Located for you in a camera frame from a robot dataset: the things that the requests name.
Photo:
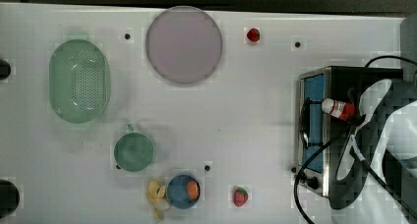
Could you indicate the black toaster oven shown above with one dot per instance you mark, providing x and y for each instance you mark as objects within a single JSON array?
[{"x": 320, "y": 137}]

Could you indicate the orange fruit in bowl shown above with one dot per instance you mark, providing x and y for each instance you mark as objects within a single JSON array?
[{"x": 193, "y": 190}]

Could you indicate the blue bowl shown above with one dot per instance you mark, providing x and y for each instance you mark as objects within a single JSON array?
[{"x": 177, "y": 192}]

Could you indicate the green colander basket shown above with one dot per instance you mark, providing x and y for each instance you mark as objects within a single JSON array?
[{"x": 79, "y": 81}]

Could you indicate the strawberry near plate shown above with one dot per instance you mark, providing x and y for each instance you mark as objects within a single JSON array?
[{"x": 253, "y": 35}]

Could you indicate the green cup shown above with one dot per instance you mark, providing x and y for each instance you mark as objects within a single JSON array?
[{"x": 134, "y": 151}]

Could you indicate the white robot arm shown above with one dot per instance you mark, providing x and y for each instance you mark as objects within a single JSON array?
[{"x": 375, "y": 174}]

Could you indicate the banana peel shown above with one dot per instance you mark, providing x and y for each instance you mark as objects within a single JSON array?
[{"x": 156, "y": 195}]

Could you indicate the black camera post lower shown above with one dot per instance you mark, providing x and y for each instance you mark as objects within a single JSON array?
[{"x": 9, "y": 198}]

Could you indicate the black camera post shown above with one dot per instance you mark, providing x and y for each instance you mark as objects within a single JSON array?
[
  {"x": 5, "y": 70},
  {"x": 9, "y": 198}
]

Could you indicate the strawberry near bowl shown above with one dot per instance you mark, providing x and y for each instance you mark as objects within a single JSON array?
[{"x": 240, "y": 196}]

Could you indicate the red ketchup bottle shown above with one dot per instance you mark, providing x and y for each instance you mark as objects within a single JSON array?
[{"x": 338, "y": 109}]

